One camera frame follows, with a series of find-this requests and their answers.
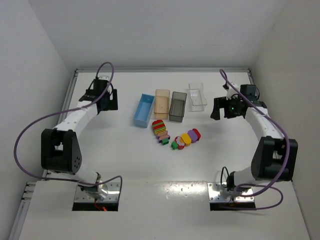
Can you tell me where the tan translucent bin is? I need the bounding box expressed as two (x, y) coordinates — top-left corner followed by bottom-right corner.
(153, 89), (170, 120)

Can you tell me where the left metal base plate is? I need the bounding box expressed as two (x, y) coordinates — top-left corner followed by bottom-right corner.
(74, 182), (120, 203)

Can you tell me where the grey translucent bin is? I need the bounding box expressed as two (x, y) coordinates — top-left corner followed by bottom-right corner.
(169, 91), (187, 123)

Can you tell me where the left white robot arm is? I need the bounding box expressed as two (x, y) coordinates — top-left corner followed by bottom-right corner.
(41, 77), (118, 201)

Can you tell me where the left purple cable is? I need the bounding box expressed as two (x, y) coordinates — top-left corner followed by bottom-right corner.
(13, 61), (123, 188)

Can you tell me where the green number lego brick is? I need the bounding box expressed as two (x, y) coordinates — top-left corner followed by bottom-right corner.
(161, 138), (169, 145)

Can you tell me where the red rounded lego brick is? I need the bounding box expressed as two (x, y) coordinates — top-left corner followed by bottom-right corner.
(192, 128), (201, 141)

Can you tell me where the purple butterfly lego brick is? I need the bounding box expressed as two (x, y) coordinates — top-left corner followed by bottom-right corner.
(156, 131), (171, 143)

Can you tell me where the yellow rounded lego brick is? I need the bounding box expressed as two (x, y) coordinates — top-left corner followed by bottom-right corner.
(181, 133), (192, 147)

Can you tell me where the purple cable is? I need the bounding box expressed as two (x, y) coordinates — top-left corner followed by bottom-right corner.
(219, 68), (291, 211)
(13, 61), (123, 188)

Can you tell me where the metal base plate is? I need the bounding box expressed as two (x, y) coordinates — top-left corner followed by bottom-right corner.
(207, 182), (255, 204)
(74, 182), (120, 203)

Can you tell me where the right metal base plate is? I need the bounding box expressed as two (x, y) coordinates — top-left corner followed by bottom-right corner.
(207, 182), (255, 204)

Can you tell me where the clear transparent bin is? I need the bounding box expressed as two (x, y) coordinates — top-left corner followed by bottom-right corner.
(188, 82), (207, 112)

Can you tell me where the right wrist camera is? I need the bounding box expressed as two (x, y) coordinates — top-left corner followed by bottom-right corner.
(223, 82), (240, 100)

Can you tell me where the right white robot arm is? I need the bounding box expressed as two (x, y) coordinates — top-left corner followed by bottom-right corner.
(210, 83), (298, 193)

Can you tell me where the small green lego brick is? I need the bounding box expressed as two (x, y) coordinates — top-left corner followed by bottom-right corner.
(171, 141), (178, 150)

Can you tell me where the blue rectangular bin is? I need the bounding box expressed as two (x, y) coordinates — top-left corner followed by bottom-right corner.
(133, 94), (155, 128)

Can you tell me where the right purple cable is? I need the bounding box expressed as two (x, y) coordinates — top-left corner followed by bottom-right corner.
(219, 68), (291, 211)

